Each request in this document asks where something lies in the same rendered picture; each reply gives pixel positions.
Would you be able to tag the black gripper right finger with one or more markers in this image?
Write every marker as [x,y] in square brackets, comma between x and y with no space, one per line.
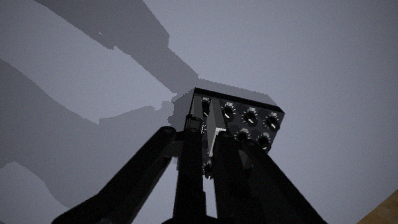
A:
[281,201]

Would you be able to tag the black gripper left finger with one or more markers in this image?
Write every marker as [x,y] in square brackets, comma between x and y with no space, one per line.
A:
[121,199]

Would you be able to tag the black knob box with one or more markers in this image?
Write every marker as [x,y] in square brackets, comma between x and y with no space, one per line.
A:
[241,113]

